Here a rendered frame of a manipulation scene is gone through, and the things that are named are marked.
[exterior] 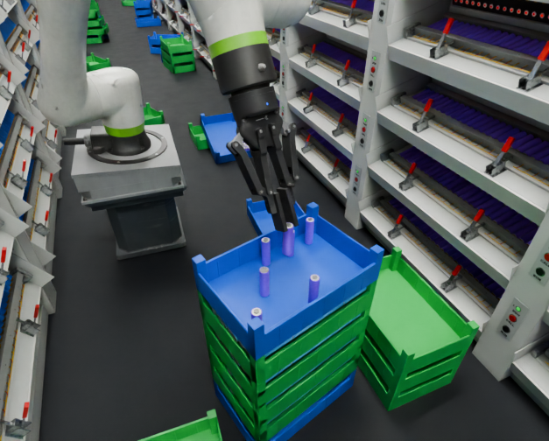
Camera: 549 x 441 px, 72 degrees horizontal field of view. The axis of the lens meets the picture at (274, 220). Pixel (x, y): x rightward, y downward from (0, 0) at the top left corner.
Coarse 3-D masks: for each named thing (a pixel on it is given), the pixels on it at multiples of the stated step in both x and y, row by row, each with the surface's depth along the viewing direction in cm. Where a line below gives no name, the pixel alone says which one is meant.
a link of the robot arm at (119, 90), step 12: (96, 72) 109; (108, 72) 110; (120, 72) 112; (132, 72) 114; (96, 84) 106; (108, 84) 108; (120, 84) 110; (132, 84) 112; (108, 96) 108; (120, 96) 111; (132, 96) 114; (108, 108) 110; (120, 108) 114; (132, 108) 116; (108, 120) 116; (120, 120) 116; (132, 120) 118; (108, 132) 120; (120, 132) 118; (132, 132) 120
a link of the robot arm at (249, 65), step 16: (240, 48) 55; (256, 48) 55; (224, 64) 56; (240, 64) 55; (256, 64) 56; (272, 64) 58; (224, 80) 57; (240, 80) 56; (256, 80) 56; (272, 80) 58
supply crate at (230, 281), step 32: (320, 224) 84; (224, 256) 74; (256, 256) 80; (288, 256) 81; (320, 256) 81; (352, 256) 79; (224, 288) 74; (256, 288) 74; (288, 288) 74; (320, 288) 74; (352, 288) 71; (224, 320) 67; (256, 320) 58; (288, 320) 62; (256, 352) 60
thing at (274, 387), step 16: (208, 336) 81; (336, 336) 78; (352, 336) 83; (224, 352) 75; (320, 352) 76; (240, 368) 78; (288, 368) 78; (304, 368) 75; (240, 384) 75; (272, 384) 70; (288, 384) 74; (256, 400) 70
